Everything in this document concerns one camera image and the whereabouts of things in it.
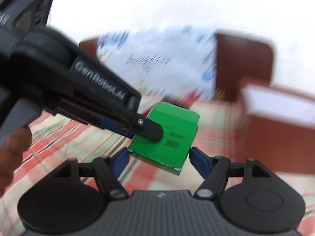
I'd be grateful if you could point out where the person's left hand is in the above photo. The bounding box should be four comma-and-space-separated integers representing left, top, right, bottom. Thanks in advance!
0, 126, 32, 197

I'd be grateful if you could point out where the green cardboard box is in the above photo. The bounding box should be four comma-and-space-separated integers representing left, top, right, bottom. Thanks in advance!
128, 102, 200, 175

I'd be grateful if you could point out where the brown shoe box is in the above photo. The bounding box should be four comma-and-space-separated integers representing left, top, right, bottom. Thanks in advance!
234, 79, 314, 174

